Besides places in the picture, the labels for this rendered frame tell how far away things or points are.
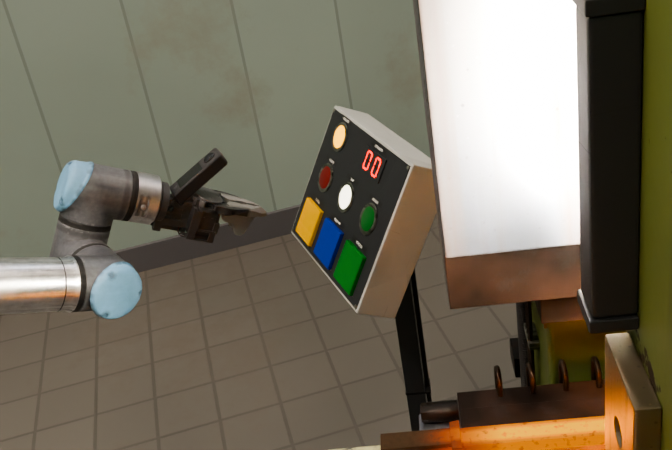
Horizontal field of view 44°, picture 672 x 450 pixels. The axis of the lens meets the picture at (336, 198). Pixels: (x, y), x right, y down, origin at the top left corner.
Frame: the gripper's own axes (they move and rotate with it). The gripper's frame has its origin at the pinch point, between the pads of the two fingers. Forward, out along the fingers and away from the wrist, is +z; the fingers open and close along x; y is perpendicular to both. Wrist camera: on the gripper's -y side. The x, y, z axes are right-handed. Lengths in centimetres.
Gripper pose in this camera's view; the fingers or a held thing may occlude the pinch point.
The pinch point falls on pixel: (260, 208)
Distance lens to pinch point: 159.9
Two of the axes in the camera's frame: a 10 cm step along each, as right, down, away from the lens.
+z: 8.7, 1.7, 4.7
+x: 3.8, 3.8, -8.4
